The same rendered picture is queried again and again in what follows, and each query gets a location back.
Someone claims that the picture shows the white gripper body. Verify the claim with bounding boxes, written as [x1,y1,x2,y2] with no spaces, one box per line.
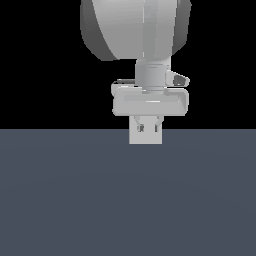
[111,79,190,118]

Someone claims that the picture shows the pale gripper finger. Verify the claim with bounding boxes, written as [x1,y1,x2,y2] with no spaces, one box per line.
[134,115,145,133]
[153,115,165,133]

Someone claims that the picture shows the white charger block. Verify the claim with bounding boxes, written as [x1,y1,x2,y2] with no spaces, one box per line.
[128,115,164,145]

